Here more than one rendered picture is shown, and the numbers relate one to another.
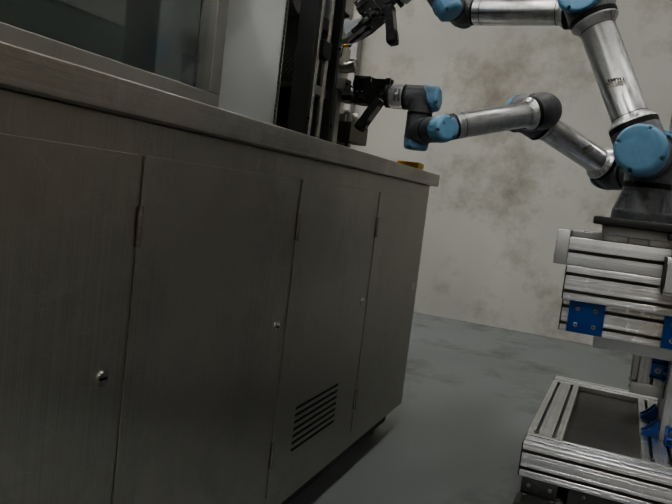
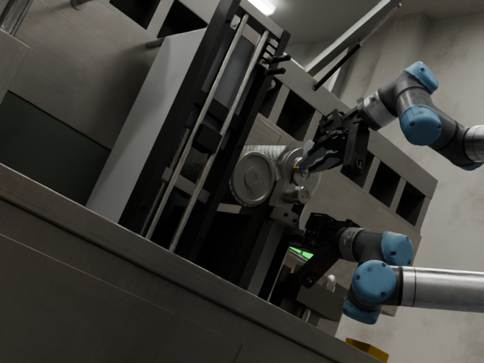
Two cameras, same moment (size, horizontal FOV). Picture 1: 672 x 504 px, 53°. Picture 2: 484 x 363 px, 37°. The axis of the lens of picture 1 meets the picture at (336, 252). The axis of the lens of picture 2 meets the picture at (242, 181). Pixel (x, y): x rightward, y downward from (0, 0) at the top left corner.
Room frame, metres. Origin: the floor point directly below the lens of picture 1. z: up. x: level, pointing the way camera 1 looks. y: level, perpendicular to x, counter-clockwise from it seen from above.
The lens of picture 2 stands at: (0.63, -0.71, 0.76)
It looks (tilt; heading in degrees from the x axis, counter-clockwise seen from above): 14 degrees up; 32
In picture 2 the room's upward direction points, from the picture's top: 23 degrees clockwise
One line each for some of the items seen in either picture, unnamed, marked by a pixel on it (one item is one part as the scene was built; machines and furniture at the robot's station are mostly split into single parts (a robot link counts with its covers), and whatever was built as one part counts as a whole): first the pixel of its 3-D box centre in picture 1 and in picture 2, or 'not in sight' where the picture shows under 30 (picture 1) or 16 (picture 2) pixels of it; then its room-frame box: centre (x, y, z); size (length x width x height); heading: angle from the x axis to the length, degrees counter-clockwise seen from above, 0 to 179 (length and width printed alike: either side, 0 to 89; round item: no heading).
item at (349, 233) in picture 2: (397, 96); (354, 244); (2.07, -0.13, 1.11); 0.08 x 0.05 x 0.08; 158
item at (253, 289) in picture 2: (336, 107); (270, 244); (2.04, 0.05, 1.05); 0.06 x 0.05 x 0.31; 68
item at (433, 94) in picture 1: (422, 99); (382, 251); (2.04, -0.20, 1.11); 0.11 x 0.08 x 0.09; 68
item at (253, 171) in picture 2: not in sight; (221, 176); (2.02, 0.23, 1.18); 0.26 x 0.12 x 0.12; 68
